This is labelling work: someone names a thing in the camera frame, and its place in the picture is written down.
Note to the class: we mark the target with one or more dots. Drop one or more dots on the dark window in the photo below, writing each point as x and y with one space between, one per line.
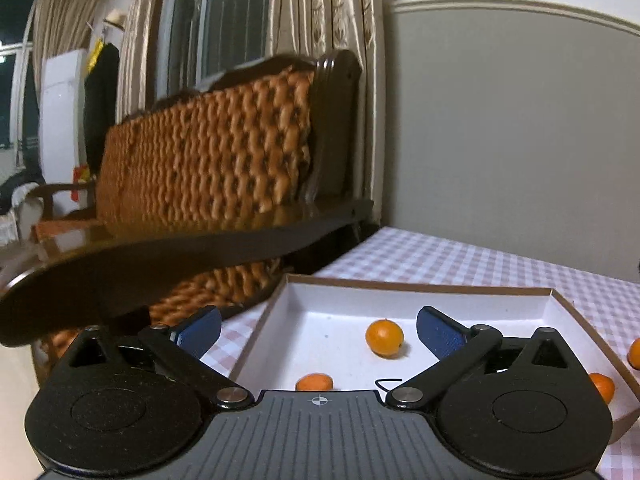
15 20

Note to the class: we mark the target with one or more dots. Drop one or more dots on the pink checkered tablecloth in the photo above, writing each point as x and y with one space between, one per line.
450 260

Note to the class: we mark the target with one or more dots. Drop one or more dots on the beige striped curtain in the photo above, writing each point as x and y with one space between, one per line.
142 35
330 10

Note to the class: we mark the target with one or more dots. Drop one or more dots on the red item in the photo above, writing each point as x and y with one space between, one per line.
81 176

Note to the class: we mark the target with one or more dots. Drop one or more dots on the wooden armchair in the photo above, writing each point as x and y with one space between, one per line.
50 195

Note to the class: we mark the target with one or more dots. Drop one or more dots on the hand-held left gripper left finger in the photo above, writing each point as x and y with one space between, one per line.
200 333

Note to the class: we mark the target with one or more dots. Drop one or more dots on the black hanging garment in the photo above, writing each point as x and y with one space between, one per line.
100 110

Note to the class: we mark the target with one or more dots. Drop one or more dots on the white refrigerator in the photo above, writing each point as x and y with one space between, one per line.
60 120

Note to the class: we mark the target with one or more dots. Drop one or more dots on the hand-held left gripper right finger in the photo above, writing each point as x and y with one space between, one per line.
439 332

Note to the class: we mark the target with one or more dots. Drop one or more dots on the yellow hanging item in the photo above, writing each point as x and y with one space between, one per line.
92 58

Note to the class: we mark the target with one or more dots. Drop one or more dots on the orange tangerine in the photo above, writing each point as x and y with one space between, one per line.
635 353
602 389
384 338
314 383

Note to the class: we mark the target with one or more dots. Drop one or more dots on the wooden sofa with woven cushion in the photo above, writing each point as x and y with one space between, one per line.
210 150

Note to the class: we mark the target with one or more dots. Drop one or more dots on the white cardboard box tray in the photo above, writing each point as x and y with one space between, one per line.
340 320

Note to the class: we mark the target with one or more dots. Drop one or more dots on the light hat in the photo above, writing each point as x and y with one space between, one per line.
115 16

